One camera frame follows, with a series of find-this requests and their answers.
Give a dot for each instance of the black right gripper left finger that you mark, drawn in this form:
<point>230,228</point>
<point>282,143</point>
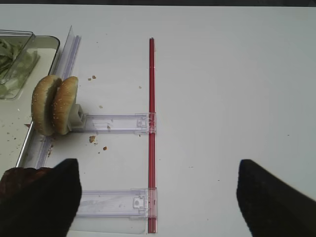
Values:
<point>46,207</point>

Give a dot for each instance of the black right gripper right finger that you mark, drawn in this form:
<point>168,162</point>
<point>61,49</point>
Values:
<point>272,208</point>

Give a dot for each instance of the green lettuce shreds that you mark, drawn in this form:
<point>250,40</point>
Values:
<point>12,61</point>

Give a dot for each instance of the stacked brown meat patties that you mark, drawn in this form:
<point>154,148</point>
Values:
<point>15,179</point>

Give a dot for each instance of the white pusher block right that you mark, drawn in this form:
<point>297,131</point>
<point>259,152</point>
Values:
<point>77,118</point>

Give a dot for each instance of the clear pusher track lower right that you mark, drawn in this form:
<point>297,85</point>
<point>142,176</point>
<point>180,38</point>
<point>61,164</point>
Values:
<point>134,203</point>

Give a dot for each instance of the clear pusher track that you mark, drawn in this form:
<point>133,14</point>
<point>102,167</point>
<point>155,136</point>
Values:
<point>134,203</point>
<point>136,123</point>

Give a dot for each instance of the silver metal tray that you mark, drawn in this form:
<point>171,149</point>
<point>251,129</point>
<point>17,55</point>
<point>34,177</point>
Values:
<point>28,83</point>

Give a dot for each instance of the sesame bun top rear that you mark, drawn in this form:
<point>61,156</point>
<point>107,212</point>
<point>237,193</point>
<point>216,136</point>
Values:
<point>41,105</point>

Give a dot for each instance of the sesame bun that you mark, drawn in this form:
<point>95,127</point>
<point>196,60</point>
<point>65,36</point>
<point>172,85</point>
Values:
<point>41,105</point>
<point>64,99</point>

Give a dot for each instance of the sesame bun top front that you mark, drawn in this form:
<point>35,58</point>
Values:
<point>64,99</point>

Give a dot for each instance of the clear pusher track upper right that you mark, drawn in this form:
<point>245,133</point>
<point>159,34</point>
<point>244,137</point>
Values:
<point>136,123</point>

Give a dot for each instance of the clear plastic salad container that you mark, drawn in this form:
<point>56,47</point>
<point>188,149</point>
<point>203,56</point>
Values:
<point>14,64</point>

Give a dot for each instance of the red rail right side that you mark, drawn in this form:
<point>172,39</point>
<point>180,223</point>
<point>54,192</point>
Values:
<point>152,135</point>

